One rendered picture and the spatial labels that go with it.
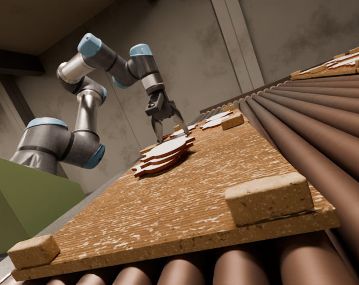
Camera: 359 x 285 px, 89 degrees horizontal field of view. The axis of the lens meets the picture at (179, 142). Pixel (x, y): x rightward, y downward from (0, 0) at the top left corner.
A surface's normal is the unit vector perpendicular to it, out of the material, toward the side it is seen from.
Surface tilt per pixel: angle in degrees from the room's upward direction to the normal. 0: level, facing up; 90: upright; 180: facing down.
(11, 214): 90
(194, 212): 0
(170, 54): 90
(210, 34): 90
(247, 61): 90
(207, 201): 0
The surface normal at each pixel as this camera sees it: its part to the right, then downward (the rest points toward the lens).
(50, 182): 0.89, -0.31
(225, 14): -0.23, 0.27
